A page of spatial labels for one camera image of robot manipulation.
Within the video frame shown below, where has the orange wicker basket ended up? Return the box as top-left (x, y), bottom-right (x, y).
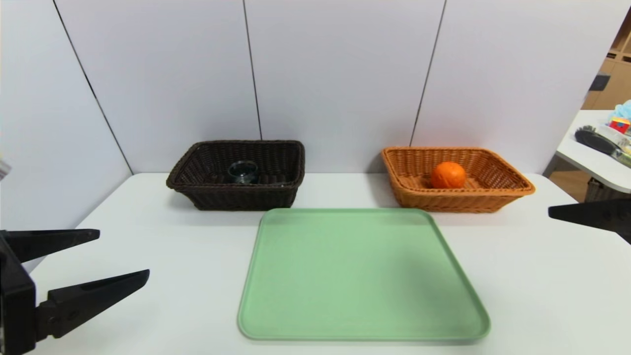
top-left (381, 146), bottom-right (536, 213)

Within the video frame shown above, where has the black round brush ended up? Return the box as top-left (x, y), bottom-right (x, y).
top-left (575, 126), bottom-right (619, 154)

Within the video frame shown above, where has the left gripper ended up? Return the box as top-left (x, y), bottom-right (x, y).
top-left (0, 228), bottom-right (150, 355)

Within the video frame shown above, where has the clear plastic package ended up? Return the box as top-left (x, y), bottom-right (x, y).
top-left (597, 125), bottom-right (631, 167)

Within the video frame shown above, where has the wooden shelf cabinet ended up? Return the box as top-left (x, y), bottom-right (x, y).
top-left (582, 10), bottom-right (631, 110)

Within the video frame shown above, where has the dark woven storage basket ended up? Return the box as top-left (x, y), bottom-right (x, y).
top-left (586, 178), bottom-right (631, 203)

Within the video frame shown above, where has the glass cup with black holder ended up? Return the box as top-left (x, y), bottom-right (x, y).
top-left (228, 160), bottom-right (259, 185)

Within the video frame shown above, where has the green plastic tray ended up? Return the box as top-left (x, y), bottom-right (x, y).
top-left (237, 208), bottom-right (491, 342)

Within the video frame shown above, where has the blue plush toy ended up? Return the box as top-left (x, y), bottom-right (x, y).
top-left (609, 100), bottom-right (631, 123)

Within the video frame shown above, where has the orange fruit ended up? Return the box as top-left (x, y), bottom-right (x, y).
top-left (430, 161), bottom-right (467, 189)

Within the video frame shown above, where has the dark brown wicker basket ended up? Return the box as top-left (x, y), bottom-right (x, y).
top-left (166, 140), bottom-right (306, 212)

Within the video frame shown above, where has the white side table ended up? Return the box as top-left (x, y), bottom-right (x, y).
top-left (556, 109), bottom-right (631, 194)

